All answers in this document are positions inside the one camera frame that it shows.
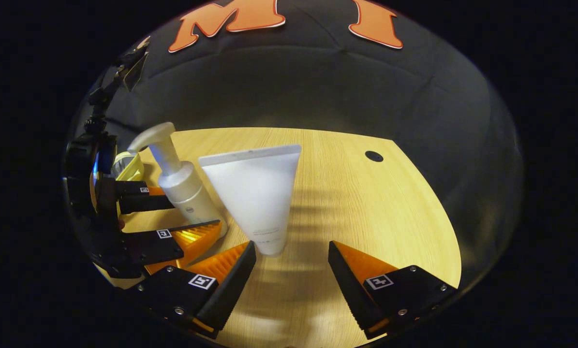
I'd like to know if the white pump bottle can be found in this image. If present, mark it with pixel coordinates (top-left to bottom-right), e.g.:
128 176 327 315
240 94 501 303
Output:
127 122 229 238

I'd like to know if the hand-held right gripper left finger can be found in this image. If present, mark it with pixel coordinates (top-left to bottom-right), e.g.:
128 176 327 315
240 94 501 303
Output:
123 241 257 340

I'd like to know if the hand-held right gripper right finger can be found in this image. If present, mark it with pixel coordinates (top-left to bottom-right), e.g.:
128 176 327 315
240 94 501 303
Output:
328 240 459 340

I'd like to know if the white squeeze tube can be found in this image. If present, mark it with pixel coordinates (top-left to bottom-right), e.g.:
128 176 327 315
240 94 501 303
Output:
198 144 302 256

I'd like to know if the pale yellow suitcase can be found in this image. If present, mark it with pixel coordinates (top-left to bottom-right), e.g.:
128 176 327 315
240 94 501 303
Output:
95 151 147 290

